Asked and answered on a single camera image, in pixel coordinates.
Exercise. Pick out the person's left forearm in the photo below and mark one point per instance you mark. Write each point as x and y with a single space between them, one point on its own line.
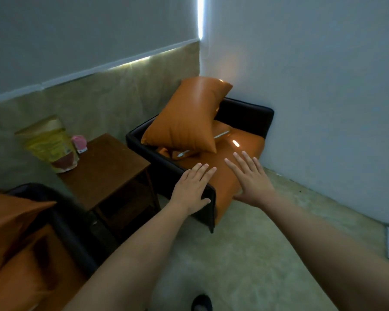
133 262

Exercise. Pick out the person's left thumb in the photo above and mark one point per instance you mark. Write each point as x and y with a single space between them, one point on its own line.
204 203

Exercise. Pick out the brown wooden side table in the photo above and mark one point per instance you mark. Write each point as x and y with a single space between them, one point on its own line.
110 171

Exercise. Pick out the person's right little finger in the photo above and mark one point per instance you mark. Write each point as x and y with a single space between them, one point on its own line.
260 165

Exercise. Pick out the grey roller blind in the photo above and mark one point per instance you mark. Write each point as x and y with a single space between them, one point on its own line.
84 35

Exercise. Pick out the person's left hand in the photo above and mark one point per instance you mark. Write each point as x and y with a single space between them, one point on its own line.
189 191

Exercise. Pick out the person's black shoe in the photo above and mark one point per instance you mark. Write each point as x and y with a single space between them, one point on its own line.
202 303

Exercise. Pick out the person's right thumb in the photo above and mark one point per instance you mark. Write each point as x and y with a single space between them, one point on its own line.
241 198

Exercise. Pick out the small orange leather cushion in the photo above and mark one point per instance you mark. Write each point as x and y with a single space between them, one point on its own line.
221 129

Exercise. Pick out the person's left little finger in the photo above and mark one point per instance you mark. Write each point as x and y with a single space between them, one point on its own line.
186 175

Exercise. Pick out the person's right middle finger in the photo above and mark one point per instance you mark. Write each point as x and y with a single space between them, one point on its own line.
242 163

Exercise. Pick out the black armchair with orange seat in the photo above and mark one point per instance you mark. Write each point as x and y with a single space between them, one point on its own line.
249 118
61 223

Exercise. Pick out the person's left middle finger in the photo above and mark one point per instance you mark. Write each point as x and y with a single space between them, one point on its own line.
202 172

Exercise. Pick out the person's right hand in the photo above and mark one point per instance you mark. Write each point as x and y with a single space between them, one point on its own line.
254 184

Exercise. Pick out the large orange leather cushion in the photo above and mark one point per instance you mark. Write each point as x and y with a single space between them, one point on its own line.
6 223
188 119

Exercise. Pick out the person's right forearm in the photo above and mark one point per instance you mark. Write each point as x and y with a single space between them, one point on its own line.
327 255

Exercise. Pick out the small pink container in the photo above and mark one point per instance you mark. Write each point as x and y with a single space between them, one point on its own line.
79 143

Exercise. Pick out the yellow snack bag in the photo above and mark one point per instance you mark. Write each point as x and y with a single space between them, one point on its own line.
53 145

